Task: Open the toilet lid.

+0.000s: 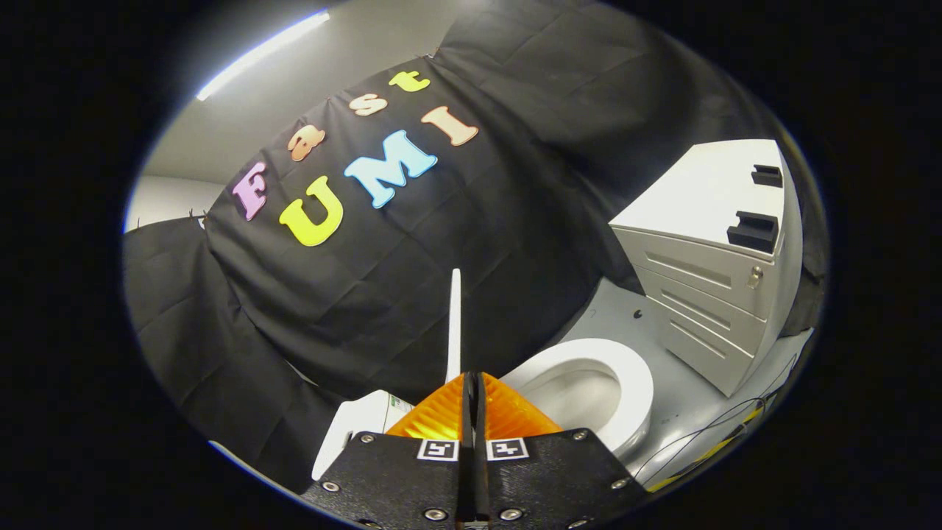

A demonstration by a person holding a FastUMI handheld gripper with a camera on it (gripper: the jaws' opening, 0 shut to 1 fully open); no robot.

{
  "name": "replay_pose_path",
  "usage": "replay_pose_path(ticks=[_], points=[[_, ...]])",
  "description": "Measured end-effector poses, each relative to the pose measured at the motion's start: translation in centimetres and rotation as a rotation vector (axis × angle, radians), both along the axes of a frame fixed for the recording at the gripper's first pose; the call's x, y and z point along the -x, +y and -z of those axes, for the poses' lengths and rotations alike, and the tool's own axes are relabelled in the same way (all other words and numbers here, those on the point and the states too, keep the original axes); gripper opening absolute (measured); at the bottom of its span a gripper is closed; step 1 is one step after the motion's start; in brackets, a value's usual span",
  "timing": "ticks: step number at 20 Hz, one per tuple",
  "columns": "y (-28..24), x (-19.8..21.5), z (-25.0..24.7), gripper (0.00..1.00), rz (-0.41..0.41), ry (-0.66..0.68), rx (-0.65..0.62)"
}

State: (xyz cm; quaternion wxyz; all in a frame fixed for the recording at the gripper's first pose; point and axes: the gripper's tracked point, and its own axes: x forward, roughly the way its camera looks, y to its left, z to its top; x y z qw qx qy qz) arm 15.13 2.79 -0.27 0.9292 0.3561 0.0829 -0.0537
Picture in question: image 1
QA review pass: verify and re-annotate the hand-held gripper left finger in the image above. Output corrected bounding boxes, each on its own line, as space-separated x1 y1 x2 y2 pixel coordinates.
302 372 479 527

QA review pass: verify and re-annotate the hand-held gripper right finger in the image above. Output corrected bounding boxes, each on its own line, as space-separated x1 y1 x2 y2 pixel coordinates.
475 372 650 529

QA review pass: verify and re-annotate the white toilet lid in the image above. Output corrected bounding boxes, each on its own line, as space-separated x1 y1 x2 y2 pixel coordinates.
445 269 463 384

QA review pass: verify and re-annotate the white ceramic toilet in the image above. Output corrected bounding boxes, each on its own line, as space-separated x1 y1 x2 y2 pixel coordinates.
312 361 656 481

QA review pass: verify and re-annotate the white toilet seat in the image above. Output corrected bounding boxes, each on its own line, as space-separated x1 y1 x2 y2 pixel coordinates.
504 339 654 457

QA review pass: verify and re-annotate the yellow black hazard tape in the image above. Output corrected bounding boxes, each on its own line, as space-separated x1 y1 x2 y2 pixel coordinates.
648 405 766 492

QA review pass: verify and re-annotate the black backdrop cloth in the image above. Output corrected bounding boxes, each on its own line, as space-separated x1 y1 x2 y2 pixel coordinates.
121 0 829 494

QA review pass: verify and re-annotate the white drawer cabinet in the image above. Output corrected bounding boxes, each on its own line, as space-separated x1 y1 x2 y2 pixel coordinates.
609 138 803 398

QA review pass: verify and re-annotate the black floor cable with plug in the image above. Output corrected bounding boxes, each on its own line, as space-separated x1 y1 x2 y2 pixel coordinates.
633 353 799 479

